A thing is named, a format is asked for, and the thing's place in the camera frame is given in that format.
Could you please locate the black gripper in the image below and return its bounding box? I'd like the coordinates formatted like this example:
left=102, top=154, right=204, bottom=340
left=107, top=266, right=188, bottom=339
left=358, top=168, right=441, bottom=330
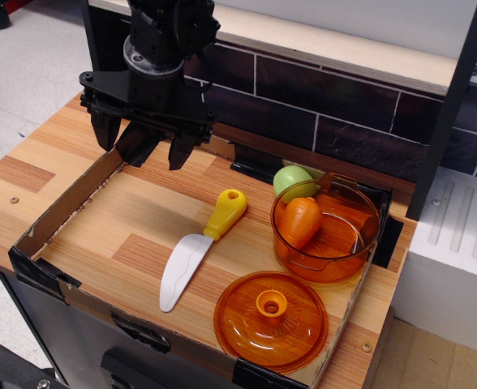
left=79, top=68, right=217, bottom=170

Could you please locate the orange toy carrot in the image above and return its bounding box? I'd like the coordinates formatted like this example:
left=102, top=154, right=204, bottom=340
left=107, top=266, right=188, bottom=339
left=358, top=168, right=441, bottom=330
left=278, top=197, right=322, bottom=249

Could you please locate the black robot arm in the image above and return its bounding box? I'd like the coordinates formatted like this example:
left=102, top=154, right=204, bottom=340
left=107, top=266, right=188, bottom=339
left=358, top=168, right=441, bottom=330
left=79, top=1, right=220, bottom=170

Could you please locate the orange transparent pot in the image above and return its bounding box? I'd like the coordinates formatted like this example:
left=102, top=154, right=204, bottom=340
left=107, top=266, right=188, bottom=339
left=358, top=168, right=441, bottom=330
left=271, top=173, right=381, bottom=284

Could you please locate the orange transparent pot lid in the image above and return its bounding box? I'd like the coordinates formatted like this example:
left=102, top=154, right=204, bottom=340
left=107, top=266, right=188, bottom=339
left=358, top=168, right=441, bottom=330
left=213, top=271, right=329, bottom=373

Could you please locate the green toy fruit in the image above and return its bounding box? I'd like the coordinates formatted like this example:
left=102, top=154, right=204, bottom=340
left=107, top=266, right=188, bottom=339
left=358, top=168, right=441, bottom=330
left=273, top=165, right=320, bottom=203

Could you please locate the dark tiled backsplash shelf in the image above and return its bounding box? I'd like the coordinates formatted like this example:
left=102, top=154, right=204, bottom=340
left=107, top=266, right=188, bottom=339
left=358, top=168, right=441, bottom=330
left=79, top=0, right=477, bottom=221

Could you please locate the white toy sink unit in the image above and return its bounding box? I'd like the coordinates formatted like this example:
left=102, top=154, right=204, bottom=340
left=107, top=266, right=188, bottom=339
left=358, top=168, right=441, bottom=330
left=392, top=168, right=477, bottom=350

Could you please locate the yellow handled toy knife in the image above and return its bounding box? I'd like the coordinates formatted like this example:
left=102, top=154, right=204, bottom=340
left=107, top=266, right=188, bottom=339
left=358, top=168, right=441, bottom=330
left=159, top=189, right=248, bottom=313

